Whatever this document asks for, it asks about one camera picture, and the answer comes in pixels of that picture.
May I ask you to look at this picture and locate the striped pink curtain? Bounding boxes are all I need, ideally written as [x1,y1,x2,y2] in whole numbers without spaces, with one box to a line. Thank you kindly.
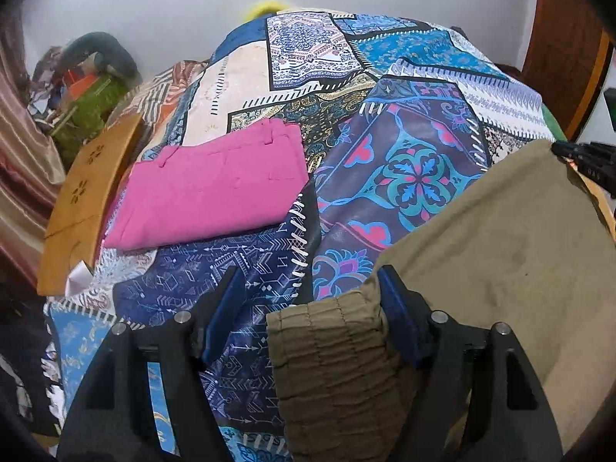
[1,12,65,287]

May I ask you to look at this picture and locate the olive khaki pants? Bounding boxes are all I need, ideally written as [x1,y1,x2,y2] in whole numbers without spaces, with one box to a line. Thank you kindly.
[267,140,615,461]

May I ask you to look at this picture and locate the striped orange blanket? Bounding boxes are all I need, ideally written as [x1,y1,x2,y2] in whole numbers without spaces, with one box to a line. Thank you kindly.
[104,60,209,140]

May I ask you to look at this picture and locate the blue patchwork bed quilt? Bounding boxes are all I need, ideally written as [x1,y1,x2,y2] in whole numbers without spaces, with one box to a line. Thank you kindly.
[42,10,562,461]

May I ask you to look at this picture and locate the green storage bag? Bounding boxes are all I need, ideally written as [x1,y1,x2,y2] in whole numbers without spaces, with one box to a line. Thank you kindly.
[50,74,127,170]

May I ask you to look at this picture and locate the wooden lap desk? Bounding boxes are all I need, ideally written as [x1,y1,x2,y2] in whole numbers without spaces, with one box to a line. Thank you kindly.
[37,113,143,296]

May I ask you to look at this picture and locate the folded pink garment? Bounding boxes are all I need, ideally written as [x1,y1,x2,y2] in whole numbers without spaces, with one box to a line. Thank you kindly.
[104,119,308,250]

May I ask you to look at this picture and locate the yellow curved pillow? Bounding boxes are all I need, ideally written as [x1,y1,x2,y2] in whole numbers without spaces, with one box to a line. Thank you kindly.
[243,0,291,23]

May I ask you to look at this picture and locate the grey plush toy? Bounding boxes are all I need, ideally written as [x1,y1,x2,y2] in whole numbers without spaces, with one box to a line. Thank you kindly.
[57,31,141,88]

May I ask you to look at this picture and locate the brown wooden door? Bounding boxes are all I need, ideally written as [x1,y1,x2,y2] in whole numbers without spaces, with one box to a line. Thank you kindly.
[522,0,613,141]

